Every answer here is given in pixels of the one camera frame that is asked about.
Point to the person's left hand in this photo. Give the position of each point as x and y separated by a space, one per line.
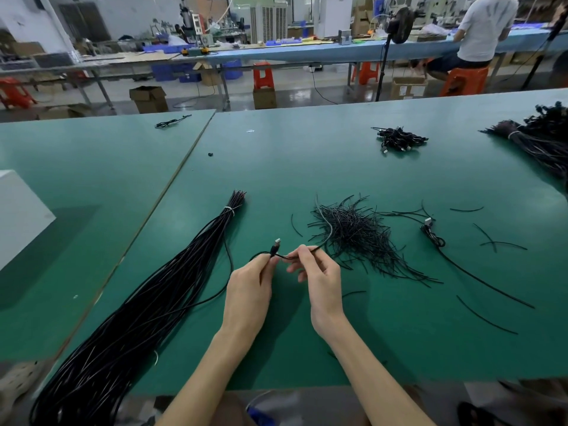
248 297

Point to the person's right hand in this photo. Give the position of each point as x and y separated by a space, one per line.
324 288

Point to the person's left forearm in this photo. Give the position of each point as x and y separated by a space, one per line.
209 381

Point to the person's right forearm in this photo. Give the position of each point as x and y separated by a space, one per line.
373 386

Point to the blue plastic item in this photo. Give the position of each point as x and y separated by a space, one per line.
262 414

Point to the small cardboard box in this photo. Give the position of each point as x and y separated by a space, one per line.
264 99

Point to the black sandal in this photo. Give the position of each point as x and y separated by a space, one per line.
484 414

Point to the orange plastic stool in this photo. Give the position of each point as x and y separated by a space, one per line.
367 72
464 81
16 93

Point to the red plastic stool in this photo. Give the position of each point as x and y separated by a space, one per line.
263 77

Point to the open cardboard box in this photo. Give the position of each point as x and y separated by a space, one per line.
148 99

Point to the long blue workbench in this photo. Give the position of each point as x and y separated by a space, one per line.
346 50

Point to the large white box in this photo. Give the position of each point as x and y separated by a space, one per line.
19 217

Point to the black fan on stand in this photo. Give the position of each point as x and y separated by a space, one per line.
399 24

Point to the black tripod stand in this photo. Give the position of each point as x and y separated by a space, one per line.
546 48

